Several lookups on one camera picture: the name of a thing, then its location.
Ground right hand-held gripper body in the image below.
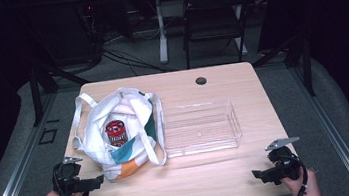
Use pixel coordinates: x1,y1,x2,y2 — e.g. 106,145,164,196
263,135,306,185

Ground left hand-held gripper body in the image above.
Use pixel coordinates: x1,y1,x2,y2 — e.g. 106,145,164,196
49,155,89,196

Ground white tote bag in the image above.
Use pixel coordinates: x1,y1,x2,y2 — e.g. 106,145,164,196
65,82,172,185

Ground red snack can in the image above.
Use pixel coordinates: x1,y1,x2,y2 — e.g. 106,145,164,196
103,117,130,150

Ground clear plastic tray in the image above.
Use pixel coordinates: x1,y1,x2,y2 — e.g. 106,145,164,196
159,97,245,160

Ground person's right hand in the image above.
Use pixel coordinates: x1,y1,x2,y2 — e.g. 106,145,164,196
279,164,324,196

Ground black metal stand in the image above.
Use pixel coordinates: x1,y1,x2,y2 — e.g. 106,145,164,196
24,52,97,128
248,31,318,104

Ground white desk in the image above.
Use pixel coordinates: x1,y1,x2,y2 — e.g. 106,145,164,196
132,0,287,68

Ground black chair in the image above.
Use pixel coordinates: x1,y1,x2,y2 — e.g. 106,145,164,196
178,0,262,70

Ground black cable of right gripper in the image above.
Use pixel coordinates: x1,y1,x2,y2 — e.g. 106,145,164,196
287,156,311,196

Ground round table cable hole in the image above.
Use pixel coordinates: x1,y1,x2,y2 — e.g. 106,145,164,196
194,76,208,87

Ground black floor cables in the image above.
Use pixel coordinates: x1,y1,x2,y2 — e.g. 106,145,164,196
82,0,178,83

